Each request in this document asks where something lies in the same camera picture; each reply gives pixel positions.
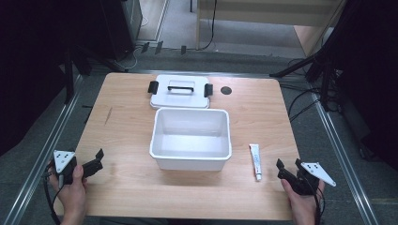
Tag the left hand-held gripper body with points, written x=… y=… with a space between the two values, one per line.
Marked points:
x=63 y=159

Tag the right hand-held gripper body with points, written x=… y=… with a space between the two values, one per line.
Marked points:
x=313 y=176

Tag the white ointment tube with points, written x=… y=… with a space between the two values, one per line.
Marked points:
x=256 y=159

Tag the white plastic storage box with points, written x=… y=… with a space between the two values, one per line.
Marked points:
x=191 y=137

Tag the person's left hand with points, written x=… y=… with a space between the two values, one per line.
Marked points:
x=73 y=195

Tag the person's right hand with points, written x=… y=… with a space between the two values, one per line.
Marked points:
x=302 y=207

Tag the black tripod stand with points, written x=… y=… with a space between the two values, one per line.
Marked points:
x=324 y=72
x=69 y=78

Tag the dark curtain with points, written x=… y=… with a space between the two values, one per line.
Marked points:
x=37 y=62
x=372 y=78

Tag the white box lid black latches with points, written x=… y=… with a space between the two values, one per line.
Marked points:
x=180 y=93

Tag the black round table grommet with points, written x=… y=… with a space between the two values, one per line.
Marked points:
x=226 y=90

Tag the black cabinet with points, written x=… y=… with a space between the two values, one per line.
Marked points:
x=120 y=28

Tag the light wooden bench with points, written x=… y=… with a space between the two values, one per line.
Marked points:
x=266 y=14

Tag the metal floor rail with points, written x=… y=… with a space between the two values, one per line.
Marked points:
x=40 y=156
x=344 y=162

